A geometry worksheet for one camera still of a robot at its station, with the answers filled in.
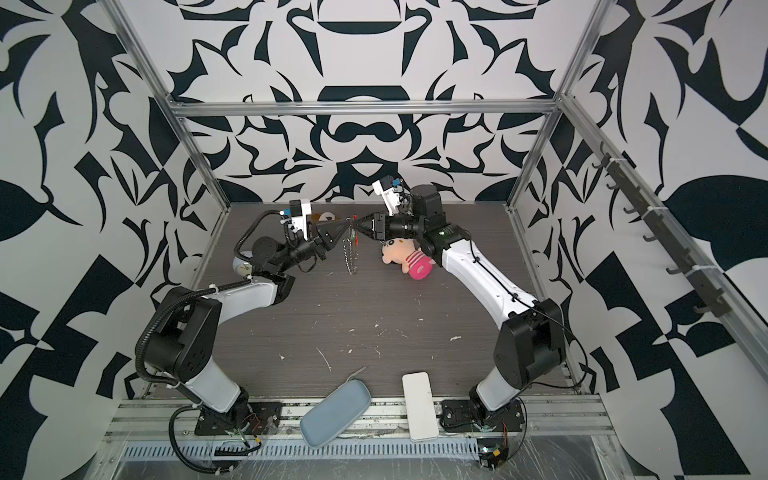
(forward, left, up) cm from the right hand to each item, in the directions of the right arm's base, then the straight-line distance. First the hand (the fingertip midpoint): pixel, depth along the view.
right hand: (357, 223), depth 72 cm
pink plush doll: (+8, -13, -25) cm, 30 cm away
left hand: (+1, +2, +2) cm, 2 cm away
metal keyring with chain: (-4, +2, -6) cm, 7 cm away
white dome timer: (+4, +39, -24) cm, 46 cm away
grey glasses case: (-35, +7, -29) cm, 46 cm away
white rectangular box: (-36, -14, -26) cm, 47 cm away
